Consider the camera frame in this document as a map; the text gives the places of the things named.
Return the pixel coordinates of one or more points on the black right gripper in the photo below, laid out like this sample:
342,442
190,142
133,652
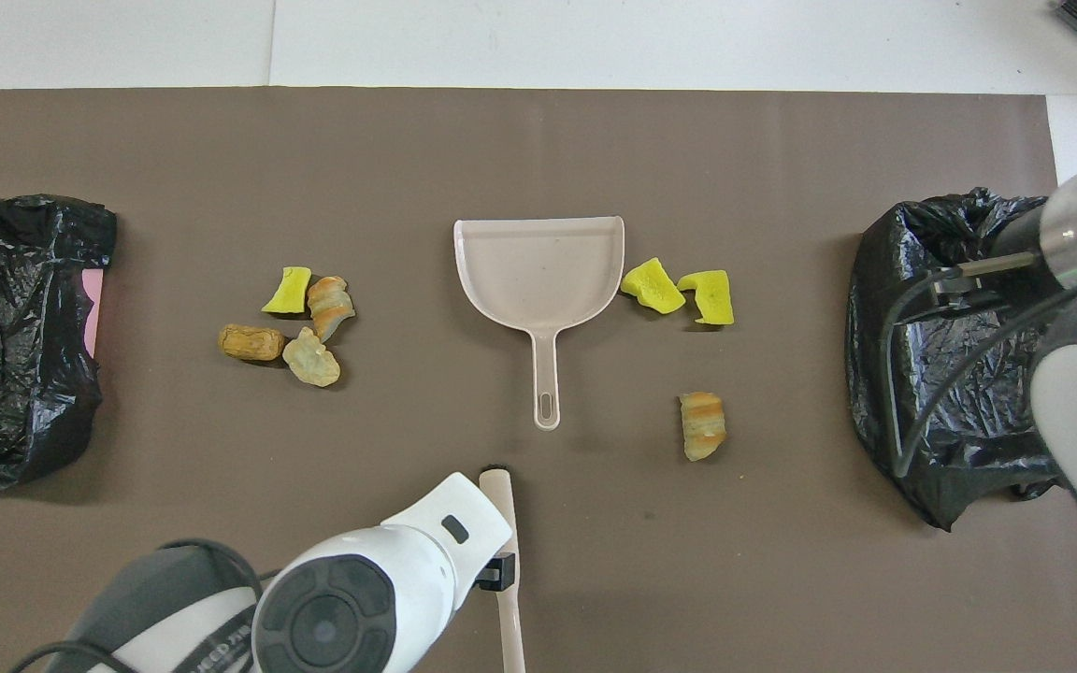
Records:
987,280

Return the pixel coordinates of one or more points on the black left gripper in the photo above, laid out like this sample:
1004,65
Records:
488,572

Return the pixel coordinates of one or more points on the beige hand brush black bristles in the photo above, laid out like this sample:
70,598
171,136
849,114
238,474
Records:
499,495

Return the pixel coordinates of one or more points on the orange striped toy croissant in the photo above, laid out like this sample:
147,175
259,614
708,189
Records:
702,425
330,308

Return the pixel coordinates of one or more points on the pale toy bread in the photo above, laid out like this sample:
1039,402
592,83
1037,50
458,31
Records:
312,363

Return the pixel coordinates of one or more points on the beige plastic dustpan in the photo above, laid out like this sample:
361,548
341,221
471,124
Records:
538,271

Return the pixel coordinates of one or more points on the brown toy bread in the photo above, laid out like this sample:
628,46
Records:
251,342

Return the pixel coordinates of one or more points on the yellow green sponge piece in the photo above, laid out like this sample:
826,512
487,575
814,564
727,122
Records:
288,292

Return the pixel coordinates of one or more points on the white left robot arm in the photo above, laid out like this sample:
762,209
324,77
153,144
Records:
361,598

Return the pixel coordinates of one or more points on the black trash bag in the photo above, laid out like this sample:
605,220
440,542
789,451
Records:
15,327
931,411

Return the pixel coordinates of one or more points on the pink plastic bin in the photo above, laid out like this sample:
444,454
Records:
93,308

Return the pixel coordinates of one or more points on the brown table mat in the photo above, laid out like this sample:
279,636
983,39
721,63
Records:
501,150

